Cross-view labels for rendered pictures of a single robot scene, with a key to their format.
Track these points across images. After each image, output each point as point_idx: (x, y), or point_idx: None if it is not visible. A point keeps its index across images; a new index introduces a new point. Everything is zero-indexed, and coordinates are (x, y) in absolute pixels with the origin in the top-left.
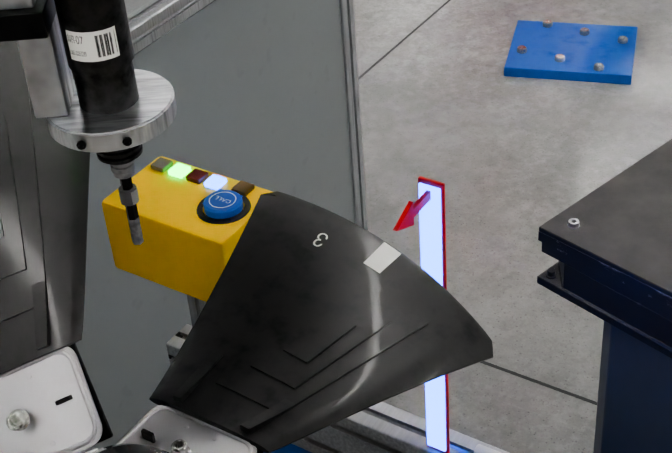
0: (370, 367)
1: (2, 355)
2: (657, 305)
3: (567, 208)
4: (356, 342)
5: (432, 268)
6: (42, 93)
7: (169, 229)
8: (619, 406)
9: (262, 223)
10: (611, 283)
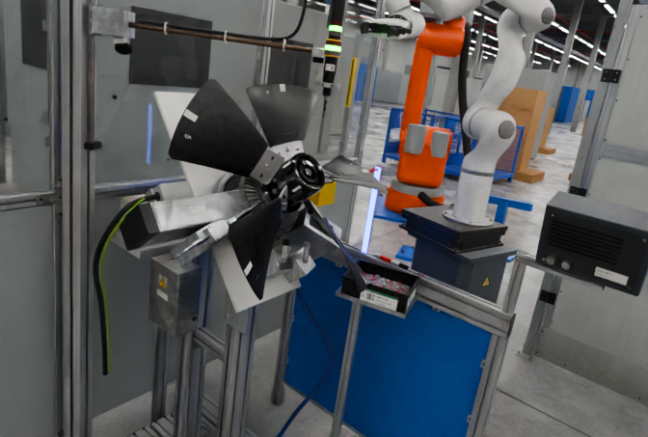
0: (359, 180)
1: (286, 139)
2: (429, 227)
3: (410, 207)
4: (357, 177)
5: (374, 191)
6: (317, 75)
7: None
8: (415, 268)
9: (338, 158)
10: (418, 222)
